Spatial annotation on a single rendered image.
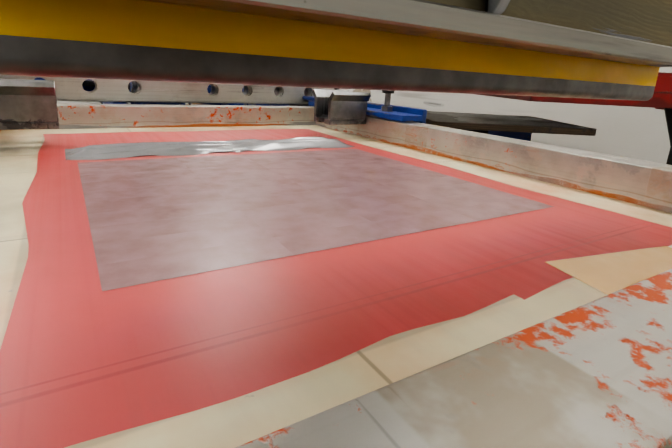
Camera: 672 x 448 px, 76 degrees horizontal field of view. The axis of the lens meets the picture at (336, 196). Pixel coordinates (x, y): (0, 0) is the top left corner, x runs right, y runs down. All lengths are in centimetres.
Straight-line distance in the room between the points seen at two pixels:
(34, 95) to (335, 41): 46
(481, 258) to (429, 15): 14
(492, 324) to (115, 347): 15
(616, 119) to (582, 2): 213
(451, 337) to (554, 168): 35
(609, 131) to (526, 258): 216
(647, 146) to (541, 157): 186
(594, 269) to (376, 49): 17
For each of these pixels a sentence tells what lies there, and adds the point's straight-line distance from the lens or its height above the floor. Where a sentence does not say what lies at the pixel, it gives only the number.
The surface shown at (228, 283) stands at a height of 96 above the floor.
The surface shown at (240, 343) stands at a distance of 17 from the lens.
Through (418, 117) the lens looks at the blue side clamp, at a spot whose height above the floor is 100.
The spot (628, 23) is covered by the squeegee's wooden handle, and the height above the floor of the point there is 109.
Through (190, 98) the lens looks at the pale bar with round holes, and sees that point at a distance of 87.
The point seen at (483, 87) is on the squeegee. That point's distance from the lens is 25.
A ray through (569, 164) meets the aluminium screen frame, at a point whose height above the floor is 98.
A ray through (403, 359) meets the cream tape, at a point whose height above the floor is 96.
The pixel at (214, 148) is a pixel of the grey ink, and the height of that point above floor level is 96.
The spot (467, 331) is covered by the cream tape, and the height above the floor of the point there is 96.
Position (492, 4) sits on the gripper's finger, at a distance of 22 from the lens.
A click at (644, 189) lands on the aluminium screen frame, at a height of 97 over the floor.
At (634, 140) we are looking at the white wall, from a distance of 238.
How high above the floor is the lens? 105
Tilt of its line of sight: 15 degrees down
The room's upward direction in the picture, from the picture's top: 3 degrees clockwise
